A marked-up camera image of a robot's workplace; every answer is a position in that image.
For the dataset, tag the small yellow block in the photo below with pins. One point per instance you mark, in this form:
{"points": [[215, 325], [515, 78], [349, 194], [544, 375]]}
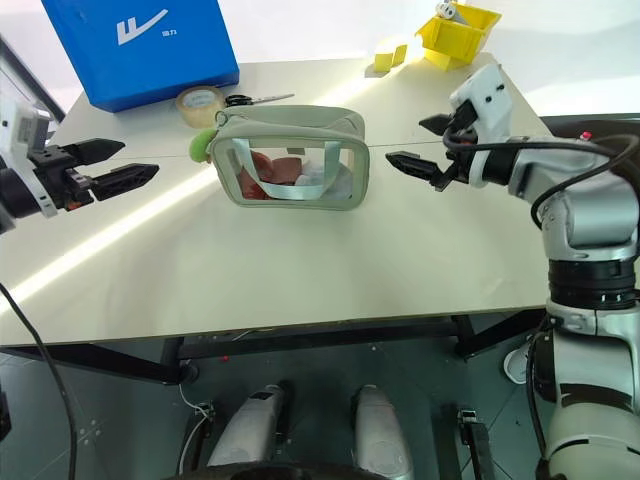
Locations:
{"points": [[383, 61], [400, 54]]}

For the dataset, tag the silver left robot leg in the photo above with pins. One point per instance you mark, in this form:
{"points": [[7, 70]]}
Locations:
{"points": [[252, 427]]}

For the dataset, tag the green pompom zipper charm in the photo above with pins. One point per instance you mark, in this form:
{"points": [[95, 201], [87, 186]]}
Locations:
{"points": [[201, 145]]}

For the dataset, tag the yellow plastic parts bin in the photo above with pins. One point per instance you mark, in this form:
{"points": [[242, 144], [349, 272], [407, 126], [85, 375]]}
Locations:
{"points": [[457, 37]]}

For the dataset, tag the blue box with white logo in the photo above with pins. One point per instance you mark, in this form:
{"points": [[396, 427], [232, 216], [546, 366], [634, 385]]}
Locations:
{"points": [[150, 50]]}

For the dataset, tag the dark rounded robot torso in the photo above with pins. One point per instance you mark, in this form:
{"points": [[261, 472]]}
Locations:
{"points": [[305, 472]]}

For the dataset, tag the dark object behind arm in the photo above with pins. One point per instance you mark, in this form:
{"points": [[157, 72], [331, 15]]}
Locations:
{"points": [[600, 127]]}

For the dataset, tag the white item in bin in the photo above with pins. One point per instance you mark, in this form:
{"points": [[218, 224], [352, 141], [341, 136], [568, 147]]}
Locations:
{"points": [[449, 10]]}

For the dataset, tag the silver robot leg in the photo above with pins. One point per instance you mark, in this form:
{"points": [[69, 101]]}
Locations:
{"points": [[382, 430], [252, 427]]}

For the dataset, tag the white round floor object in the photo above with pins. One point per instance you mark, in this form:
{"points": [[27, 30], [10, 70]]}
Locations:
{"points": [[516, 366]]}

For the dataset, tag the black frame in background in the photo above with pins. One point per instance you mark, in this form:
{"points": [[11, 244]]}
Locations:
{"points": [[30, 80]]}

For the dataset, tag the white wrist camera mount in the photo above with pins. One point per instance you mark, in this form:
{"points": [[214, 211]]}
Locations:
{"points": [[487, 97], [22, 131]]}

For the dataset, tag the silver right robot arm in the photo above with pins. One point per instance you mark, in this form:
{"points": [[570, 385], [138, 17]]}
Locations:
{"points": [[580, 240]]}

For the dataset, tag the black floor stand foot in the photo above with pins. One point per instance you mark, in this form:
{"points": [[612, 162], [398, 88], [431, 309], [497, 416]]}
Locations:
{"points": [[477, 442]]}

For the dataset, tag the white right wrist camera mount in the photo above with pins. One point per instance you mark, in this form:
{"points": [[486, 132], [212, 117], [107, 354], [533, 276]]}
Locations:
{"points": [[487, 97]]}

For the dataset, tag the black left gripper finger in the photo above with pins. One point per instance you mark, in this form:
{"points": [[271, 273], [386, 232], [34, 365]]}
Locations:
{"points": [[97, 149], [127, 177]]}

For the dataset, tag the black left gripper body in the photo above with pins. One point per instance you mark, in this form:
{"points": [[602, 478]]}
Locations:
{"points": [[52, 172]]}

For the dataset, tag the clear packing tape roll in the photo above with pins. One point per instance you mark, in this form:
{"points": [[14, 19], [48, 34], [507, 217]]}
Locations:
{"points": [[197, 107]]}

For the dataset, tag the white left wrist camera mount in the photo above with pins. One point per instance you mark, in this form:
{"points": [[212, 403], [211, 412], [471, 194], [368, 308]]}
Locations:
{"points": [[22, 131]]}

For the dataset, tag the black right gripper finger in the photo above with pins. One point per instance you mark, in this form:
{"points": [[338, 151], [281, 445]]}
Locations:
{"points": [[437, 122], [412, 164]]}

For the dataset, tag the clear green-trimmed toiletry bag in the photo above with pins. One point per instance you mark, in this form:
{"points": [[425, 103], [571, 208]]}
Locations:
{"points": [[292, 150]]}

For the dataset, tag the black table frame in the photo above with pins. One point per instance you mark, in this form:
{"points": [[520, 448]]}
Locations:
{"points": [[310, 337]]}

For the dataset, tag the silver right robot leg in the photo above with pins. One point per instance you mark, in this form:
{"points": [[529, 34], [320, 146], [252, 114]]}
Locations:
{"points": [[382, 430]]}

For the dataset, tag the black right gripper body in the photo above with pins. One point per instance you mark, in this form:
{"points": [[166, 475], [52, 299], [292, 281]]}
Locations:
{"points": [[462, 147]]}

